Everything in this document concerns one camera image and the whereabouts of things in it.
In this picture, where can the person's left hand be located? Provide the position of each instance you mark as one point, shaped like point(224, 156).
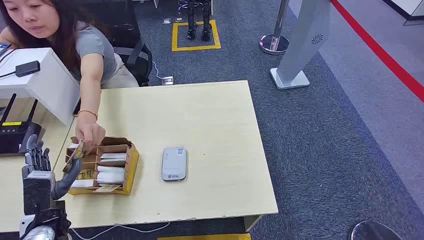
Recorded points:
point(89, 132)

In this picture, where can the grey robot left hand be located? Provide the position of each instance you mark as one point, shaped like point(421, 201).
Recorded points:
point(68, 180)

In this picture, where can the patterned ID card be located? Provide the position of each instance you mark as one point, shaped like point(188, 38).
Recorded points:
point(75, 155)

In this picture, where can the person's left forearm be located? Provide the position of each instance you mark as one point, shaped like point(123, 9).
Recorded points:
point(89, 96)

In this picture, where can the white key card stack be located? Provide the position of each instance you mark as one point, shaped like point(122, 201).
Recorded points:
point(73, 145)
point(111, 169)
point(110, 179)
point(112, 160)
point(82, 184)
point(113, 155)

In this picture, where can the patterned card stack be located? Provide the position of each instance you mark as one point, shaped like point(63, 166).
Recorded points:
point(87, 174)

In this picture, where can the patterned brown card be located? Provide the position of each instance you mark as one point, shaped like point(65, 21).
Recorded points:
point(107, 188)

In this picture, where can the cardboard card organizer box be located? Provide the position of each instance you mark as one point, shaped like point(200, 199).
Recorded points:
point(130, 169)

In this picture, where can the person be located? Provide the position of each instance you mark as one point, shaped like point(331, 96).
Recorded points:
point(92, 43)

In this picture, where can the grey card reader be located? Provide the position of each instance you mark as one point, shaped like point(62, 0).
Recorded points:
point(174, 164)

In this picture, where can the white box stand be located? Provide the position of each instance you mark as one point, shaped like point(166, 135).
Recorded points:
point(49, 86)

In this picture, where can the black router with antennas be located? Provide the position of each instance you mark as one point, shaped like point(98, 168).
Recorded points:
point(13, 136)

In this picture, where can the black office chair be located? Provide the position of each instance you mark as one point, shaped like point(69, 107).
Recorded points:
point(137, 63)

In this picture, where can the black adapter box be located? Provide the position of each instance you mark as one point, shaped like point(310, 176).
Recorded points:
point(28, 68)

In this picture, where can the yellow floor tape square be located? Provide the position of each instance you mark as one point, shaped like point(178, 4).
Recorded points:
point(174, 36)

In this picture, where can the yellow floor mat edge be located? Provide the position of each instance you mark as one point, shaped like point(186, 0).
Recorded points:
point(205, 237)

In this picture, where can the black humanoid robot legs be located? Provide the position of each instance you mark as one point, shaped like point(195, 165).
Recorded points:
point(191, 23)

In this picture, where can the desk leg panel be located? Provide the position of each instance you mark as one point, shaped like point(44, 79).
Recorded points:
point(252, 222)

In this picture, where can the grey kiosk stand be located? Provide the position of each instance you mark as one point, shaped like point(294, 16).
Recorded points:
point(298, 49)

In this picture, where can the round chrome base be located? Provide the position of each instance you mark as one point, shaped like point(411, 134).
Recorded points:
point(374, 232)

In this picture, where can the chrome stanchion post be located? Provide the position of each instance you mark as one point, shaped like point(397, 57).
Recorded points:
point(274, 43)

